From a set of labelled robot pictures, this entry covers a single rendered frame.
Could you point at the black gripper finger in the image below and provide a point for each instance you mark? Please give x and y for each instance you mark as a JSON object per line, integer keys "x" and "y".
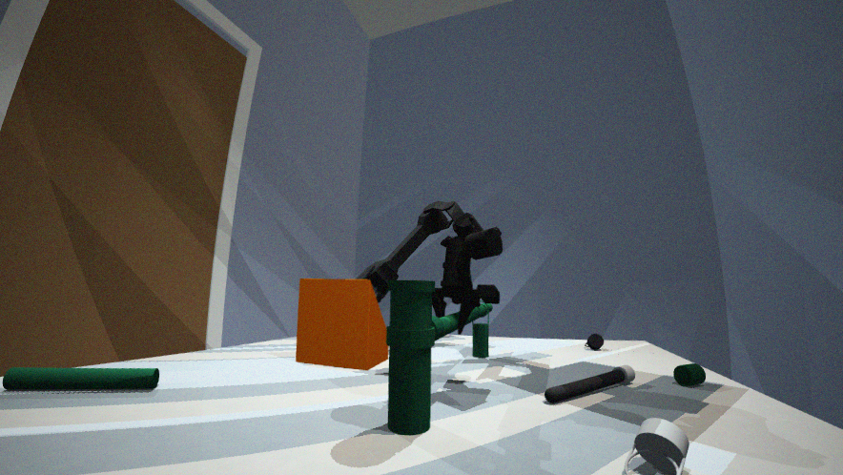
{"x": 467, "y": 305}
{"x": 439, "y": 307}

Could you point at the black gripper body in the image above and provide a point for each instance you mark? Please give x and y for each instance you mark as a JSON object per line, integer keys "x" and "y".
{"x": 456, "y": 280}

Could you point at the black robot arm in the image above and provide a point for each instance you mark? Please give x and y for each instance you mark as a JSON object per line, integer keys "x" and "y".
{"x": 472, "y": 241}

